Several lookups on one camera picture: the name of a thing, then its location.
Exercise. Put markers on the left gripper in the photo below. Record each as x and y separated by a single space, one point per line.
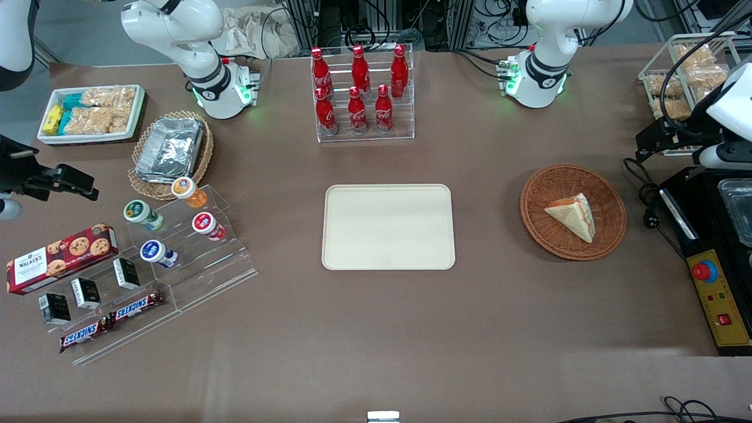
683 129

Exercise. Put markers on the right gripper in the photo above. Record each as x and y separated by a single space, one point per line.
16 171

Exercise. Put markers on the triangular sandwich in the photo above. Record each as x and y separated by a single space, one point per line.
573 216

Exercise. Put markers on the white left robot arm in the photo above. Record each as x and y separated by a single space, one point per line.
546 59

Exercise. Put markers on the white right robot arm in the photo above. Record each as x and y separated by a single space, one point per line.
197 59

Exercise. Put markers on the white rectangular snack tray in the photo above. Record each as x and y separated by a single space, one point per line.
140 108

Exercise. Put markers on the brown round wicker basket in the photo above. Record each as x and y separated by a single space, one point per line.
546 235

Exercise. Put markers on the light tan wicker basket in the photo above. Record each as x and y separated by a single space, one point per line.
202 164

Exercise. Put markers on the beige rectangular tray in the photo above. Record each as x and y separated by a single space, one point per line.
388 226

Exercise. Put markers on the bagged fried snack pack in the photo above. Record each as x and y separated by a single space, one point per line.
675 108
693 56
708 76
661 85

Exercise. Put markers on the teal snack packet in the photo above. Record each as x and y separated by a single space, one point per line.
64 122
73 101

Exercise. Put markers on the yellow snack packet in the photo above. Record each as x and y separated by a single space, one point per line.
53 120

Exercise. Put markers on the black countertop appliance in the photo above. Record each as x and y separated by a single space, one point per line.
705 205

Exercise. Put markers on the clear rice cracker pack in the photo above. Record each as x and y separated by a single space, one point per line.
88 120
120 120
108 97

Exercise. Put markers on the red Walkers cookie box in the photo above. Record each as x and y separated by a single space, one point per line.
59 258

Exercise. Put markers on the green lid gum jar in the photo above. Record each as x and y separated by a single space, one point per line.
138 211

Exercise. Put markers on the clear rectangular container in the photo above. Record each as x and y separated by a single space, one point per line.
737 208

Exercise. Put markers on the small black box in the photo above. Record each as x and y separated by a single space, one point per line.
54 308
86 292
127 273

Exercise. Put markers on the blue lid gum jar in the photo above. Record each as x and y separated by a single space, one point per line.
153 251

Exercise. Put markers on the stack of foil trays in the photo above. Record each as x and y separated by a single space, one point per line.
170 147

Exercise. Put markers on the red emergency stop button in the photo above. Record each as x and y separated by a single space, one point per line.
704 271

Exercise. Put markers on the orange lid gum jar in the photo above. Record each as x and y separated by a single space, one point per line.
185 189

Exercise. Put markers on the Snickers chocolate bar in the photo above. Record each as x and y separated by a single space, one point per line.
82 335
136 306

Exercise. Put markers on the red lid gum jar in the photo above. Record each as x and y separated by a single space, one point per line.
204 223

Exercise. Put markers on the yellow control panel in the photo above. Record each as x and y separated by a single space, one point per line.
725 305

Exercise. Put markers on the clear acrylic stepped display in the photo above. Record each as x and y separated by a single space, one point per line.
205 276

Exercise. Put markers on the beige cloth bag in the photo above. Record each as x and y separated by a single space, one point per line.
252 32

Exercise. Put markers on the clear acrylic bottle rack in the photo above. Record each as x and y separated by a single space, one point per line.
405 120

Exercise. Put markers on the red cola bottle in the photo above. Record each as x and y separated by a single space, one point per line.
399 70
325 111
359 67
356 111
320 69
383 108

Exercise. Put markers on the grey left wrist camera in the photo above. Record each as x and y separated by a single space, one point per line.
725 157

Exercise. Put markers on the black aluminium frame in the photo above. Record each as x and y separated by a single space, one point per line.
320 23

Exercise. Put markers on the small white bracket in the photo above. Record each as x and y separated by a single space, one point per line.
383 416

